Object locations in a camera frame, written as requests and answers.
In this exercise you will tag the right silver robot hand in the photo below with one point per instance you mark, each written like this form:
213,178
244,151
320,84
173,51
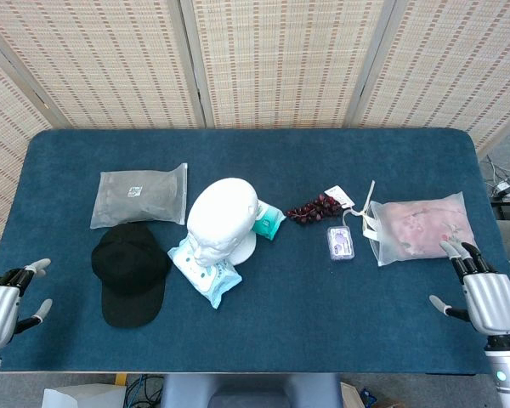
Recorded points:
493,302

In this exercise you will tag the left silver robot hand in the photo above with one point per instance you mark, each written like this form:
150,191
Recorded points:
0,314

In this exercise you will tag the black baseball cap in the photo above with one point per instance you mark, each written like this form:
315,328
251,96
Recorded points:
127,263

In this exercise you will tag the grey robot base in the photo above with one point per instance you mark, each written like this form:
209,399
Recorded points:
251,391

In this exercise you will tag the white foam mannequin head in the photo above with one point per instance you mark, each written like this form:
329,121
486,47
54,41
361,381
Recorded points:
221,212

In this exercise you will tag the frosted bag with pink cloth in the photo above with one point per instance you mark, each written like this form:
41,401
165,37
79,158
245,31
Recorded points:
421,225

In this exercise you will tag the white paper box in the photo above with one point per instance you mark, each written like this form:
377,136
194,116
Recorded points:
81,397

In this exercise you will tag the purple clear plastic box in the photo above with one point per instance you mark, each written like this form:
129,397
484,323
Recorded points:
340,243

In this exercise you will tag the brown cardboard box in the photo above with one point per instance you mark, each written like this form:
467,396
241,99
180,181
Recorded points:
348,397

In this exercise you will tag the grey frosted zip bag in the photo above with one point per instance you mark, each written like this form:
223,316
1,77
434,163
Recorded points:
136,200

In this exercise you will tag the white paper tag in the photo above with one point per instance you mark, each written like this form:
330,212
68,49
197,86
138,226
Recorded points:
339,196

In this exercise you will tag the bamboo folding screen panel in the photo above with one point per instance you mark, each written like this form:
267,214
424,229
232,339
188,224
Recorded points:
450,64
4,127
506,110
280,64
110,64

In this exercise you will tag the dark red grape bunch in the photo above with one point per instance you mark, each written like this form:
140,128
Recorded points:
314,210

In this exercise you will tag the blue felt table cover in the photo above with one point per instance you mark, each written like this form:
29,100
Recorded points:
280,323

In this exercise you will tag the light blue wet wipes pack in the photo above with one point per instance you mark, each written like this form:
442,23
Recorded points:
212,282

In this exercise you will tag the teal wet wipes pack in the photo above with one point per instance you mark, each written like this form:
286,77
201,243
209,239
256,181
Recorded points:
268,223

